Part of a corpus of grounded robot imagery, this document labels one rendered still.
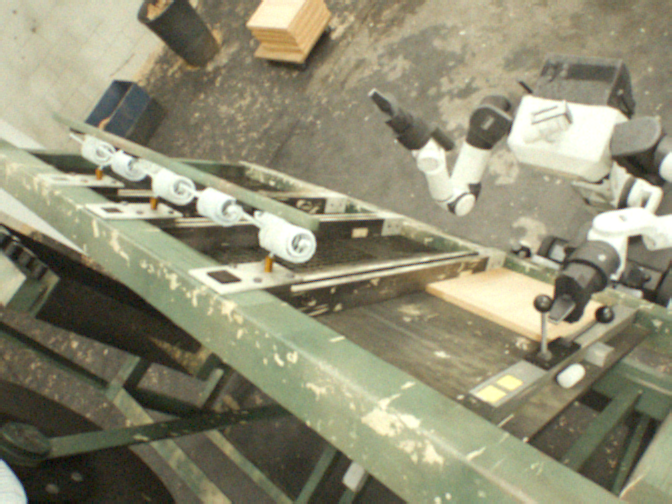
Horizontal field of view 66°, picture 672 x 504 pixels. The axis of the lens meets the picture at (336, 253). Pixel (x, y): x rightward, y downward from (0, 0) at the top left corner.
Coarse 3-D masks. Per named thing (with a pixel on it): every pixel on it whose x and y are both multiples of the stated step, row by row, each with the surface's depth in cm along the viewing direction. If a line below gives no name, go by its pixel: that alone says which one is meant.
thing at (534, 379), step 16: (624, 320) 140; (592, 336) 120; (608, 336) 130; (576, 352) 109; (512, 368) 94; (528, 368) 96; (560, 368) 103; (480, 384) 86; (496, 384) 87; (528, 384) 89; (544, 384) 97; (480, 400) 81; (512, 400) 85; (496, 416) 81
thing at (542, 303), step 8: (536, 296) 99; (544, 296) 98; (536, 304) 98; (544, 304) 98; (552, 304) 98; (544, 312) 98; (544, 320) 99; (544, 328) 99; (544, 336) 99; (544, 344) 99; (544, 352) 99
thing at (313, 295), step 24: (264, 216) 92; (264, 264) 101; (384, 264) 132; (408, 264) 137; (432, 264) 141; (456, 264) 150; (480, 264) 162; (216, 288) 85; (240, 288) 87; (264, 288) 95; (288, 288) 100; (312, 288) 105; (336, 288) 111; (360, 288) 117; (384, 288) 125; (408, 288) 134; (312, 312) 107
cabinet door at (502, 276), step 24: (432, 288) 139; (456, 288) 142; (480, 288) 148; (504, 288) 153; (528, 288) 158; (552, 288) 163; (480, 312) 130; (504, 312) 131; (528, 312) 135; (528, 336) 123; (552, 336) 121
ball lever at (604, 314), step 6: (600, 306) 103; (606, 306) 103; (594, 312) 104; (600, 312) 102; (606, 312) 102; (612, 312) 102; (600, 318) 102; (606, 318) 102; (612, 318) 102; (588, 324) 105; (594, 324) 104; (606, 324) 103; (582, 330) 106; (570, 336) 108; (576, 336) 107; (558, 342) 109; (564, 342) 108; (570, 342) 108
